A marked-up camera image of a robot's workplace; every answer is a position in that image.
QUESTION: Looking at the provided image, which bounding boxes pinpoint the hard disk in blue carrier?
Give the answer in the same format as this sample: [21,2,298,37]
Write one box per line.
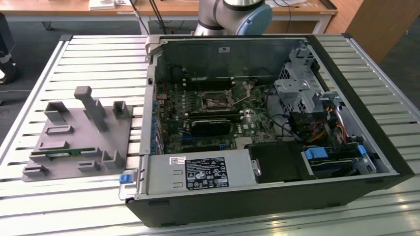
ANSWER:
[303,146,359,173]

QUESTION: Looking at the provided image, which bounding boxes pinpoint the grey parts rack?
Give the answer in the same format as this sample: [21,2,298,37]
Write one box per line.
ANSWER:
[21,86,137,183]

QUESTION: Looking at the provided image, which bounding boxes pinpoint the small silver heatsink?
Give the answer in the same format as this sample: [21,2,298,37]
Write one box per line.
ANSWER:
[235,137,253,149]

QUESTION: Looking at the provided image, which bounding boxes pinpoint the white box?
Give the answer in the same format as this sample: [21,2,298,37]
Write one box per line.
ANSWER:
[89,0,118,11]

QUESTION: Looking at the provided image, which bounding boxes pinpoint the hanging black cables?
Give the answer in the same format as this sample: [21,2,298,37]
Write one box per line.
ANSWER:
[130,0,178,33]

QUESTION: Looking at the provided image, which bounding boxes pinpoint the black open PC case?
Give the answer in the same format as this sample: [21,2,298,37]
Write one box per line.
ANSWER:
[125,33,417,228]

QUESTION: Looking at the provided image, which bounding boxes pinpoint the grey power supply unit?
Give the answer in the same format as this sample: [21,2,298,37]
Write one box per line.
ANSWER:
[143,150,257,195]

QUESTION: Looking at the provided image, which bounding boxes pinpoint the green motherboard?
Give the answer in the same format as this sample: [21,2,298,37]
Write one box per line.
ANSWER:
[154,81,287,154]

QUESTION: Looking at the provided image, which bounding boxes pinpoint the black plastic shroud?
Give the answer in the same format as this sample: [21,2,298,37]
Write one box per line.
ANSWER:
[247,142,317,184]

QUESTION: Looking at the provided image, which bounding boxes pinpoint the blue case latch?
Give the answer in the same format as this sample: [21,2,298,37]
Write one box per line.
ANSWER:
[119,173,137,185]

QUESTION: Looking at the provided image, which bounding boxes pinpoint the silver metal drive cage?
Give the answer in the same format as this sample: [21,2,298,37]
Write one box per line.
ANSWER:
[274,47,339,114]

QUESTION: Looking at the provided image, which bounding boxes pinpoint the green RAM stick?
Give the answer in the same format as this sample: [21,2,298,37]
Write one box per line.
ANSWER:
[31,147,97,157]

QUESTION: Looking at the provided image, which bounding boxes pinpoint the metal socket cover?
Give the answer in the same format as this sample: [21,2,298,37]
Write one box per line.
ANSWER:
[242,81,257,99]

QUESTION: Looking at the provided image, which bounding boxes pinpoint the black wire bundle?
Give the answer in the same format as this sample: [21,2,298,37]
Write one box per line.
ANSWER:
[266,86,305,141]

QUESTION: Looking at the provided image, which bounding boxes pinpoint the black graphics card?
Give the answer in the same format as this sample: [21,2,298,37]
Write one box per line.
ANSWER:
[190,118,233,136]

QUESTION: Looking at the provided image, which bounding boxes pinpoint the CPU socket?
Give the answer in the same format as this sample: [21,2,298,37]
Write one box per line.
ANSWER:
[201,90,237,111]

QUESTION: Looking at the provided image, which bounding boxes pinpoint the black RAM slot bank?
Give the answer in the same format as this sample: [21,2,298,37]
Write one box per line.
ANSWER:
[183,75,237,91]
[187,111,241,121]

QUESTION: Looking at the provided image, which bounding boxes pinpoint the wooden cabinet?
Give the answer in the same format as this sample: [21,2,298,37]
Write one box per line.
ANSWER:
[345,0,420,65]

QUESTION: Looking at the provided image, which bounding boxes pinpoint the yellow orange wire bundle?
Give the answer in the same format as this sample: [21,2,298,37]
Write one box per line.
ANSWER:
[311,105,349,144]

